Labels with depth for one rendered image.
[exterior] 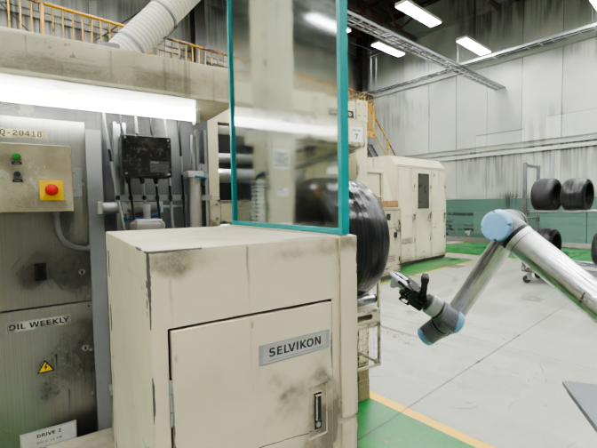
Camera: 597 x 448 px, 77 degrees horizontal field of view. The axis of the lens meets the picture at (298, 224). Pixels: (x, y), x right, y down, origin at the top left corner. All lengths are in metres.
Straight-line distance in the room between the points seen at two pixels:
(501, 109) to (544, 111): 1.18
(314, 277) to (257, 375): 0.20
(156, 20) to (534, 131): 12.16
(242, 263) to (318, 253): 0.15
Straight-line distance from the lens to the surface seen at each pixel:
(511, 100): 13.56
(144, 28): 1.75
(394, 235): 6.78
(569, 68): 13.30
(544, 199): 6.98
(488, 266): 1.78
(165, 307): 0.60
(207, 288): 0.62
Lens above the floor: 1.33
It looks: 3 degrees down
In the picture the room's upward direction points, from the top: 1 degrees counter-clockwise
